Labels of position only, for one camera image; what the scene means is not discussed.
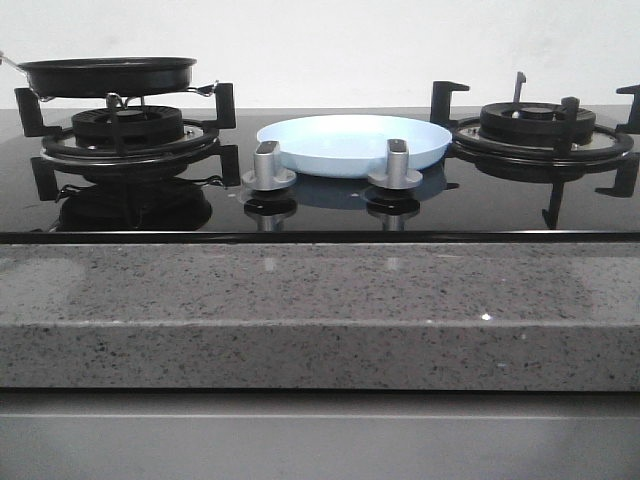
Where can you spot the right black gas burner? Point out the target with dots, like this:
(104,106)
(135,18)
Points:
(528,123)

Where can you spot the black gas burner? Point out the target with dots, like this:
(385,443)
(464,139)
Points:
(140,126)
(528,123)

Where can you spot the black glass gas hob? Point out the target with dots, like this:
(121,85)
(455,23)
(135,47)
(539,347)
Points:
(467,197)

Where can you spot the left black gas burner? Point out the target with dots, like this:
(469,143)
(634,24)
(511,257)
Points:
(140,126)

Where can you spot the black frying pan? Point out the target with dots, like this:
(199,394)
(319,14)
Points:
(97,77)

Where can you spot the right silver control knob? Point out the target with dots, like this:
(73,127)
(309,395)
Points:
(397,175)

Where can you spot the left black pan support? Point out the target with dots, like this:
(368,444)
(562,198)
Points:
(126,164)

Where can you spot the black pan support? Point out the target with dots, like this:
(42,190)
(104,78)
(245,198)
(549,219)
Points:
(126,164)
(584,147)

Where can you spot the light blue plate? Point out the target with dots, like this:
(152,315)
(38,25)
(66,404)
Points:
(352,145)

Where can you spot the left silver control knob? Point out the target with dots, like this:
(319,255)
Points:
(268,174)

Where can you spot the right black pan support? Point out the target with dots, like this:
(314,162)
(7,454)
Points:
(584,147)

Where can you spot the silver control knob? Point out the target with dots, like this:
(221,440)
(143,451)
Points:
(397,175)
(268,174)

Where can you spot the grey cabinet front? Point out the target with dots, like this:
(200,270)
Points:
(317,435)

